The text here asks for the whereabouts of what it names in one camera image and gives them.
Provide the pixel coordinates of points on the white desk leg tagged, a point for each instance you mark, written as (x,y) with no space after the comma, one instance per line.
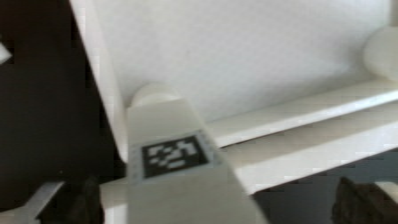
(6,52)
(184,188)

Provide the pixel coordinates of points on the white desk top tray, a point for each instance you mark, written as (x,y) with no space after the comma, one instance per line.
(260,57)

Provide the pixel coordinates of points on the white obstacle wall bar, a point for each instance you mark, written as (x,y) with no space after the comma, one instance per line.
(283,157)

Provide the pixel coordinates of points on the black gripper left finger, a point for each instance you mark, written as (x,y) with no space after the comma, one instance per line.
(65,204)

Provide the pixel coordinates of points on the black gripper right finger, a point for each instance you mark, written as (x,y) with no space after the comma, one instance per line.
(367,203)

